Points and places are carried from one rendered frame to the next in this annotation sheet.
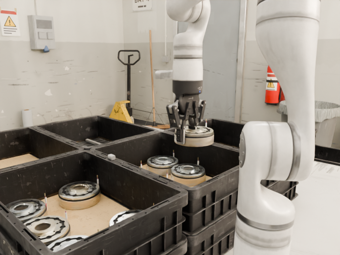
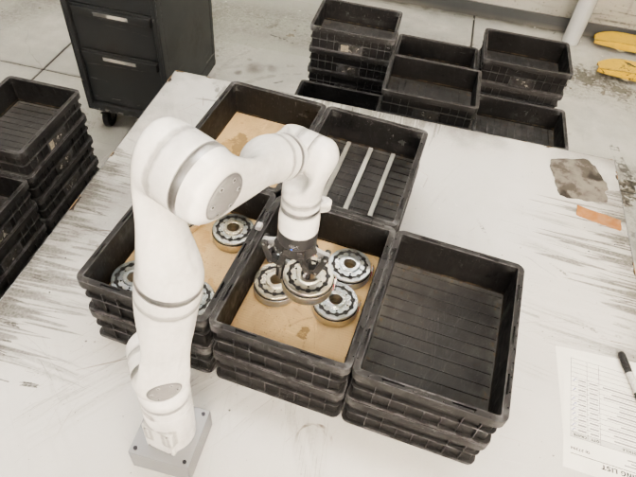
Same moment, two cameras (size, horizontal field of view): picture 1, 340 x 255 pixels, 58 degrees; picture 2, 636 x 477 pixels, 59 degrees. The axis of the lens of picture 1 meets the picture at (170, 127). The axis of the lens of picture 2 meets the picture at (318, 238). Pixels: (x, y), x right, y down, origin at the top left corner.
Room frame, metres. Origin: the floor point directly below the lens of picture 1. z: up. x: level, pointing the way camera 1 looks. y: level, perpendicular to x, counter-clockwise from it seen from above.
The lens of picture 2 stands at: (0.44, -0.66, 1.89)
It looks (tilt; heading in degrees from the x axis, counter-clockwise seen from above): 48 degrees down; 59
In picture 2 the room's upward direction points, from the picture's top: 7 degrees clockwise
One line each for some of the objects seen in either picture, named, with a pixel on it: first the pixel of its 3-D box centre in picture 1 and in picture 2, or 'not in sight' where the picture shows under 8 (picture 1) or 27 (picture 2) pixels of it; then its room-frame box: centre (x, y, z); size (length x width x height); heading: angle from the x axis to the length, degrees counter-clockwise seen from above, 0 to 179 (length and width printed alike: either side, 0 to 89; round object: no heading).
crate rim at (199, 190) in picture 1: (172, 156); (309, 274); (0.82, -0.01, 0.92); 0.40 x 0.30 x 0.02; 46
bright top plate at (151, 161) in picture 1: (162, 161); (349, 265); (0.95, 0.02, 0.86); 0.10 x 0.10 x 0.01
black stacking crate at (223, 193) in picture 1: (172, 173); (308, 289); (0.82, -0.01, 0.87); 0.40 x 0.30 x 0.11; 46
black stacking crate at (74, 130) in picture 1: (94, 144); (356, 177); (1.10, 0.28, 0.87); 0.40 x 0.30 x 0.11; 46
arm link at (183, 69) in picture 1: (181, 67); (302, 206); (0.78, -0.03, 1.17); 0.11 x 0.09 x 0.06; 49
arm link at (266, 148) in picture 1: (267, 174); (160, 371); (0.47, -0.16, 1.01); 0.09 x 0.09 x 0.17; 85
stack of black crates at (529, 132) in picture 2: not in sight; (506, 150); (2.19, 0.70, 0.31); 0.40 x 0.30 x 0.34; 141
